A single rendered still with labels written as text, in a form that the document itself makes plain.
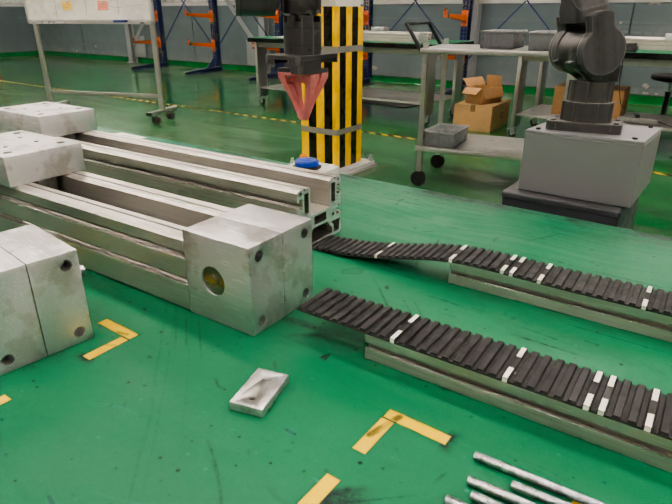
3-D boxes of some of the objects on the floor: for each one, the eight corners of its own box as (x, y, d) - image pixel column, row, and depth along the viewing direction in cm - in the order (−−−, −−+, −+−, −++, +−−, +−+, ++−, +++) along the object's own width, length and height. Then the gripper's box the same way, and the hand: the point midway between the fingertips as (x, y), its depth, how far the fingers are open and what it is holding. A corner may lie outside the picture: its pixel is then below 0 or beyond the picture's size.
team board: (32, 118, 605) (-12, -91, 528) (65, 111, 649) (28, -83, 572) (155, 126, 567) (126, -99, 489) (180, 117, 611) (158, -90, 533)
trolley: (564, 180, 386) (590, 22, 346) (558, 203, 340) (588, 23, 300) (419, 164, 424) (428, 20, 384) (396, 183, 378) (403, 22, 338)
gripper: (298, 14, 77) (300, 127, 83) (340, 14, 85) (339, 117, 91) (261, 13, 81) (266, 122, 87) (305, 14, 89) (306, 113, 95)
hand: (303, 114), depth 89 cm, fingers closed
